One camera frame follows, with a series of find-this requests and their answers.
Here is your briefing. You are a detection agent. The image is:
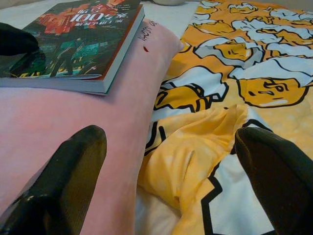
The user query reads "yellow cartoon egg blanket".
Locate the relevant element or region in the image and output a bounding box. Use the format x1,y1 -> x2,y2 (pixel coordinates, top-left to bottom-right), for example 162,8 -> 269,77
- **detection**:
136,0 -> 313,235

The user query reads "white pillow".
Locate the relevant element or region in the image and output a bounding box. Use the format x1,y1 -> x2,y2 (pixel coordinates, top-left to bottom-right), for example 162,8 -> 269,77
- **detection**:
152,0 -> 184,6

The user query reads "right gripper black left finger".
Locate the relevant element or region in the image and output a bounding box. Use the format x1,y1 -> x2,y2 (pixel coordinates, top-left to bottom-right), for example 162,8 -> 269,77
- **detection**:
0,124 -> 108,235

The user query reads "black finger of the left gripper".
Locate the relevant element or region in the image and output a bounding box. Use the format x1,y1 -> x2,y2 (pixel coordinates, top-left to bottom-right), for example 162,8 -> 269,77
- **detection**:
0,22 -> 40,57

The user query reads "bed with white sheet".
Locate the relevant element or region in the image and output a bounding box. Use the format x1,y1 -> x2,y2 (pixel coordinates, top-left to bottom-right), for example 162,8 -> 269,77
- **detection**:
0,1 -> 202,235

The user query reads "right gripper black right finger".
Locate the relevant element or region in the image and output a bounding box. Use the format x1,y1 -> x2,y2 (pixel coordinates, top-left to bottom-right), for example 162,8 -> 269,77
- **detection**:
234,126 -> 313,235

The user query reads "pink pillow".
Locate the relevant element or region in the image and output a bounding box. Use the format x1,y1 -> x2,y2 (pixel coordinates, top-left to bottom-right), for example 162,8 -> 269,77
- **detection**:
0,18 -> 184,235

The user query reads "dark paperback book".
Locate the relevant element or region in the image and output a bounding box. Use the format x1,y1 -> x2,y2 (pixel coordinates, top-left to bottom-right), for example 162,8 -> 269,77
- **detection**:
0,0 -> 145,96

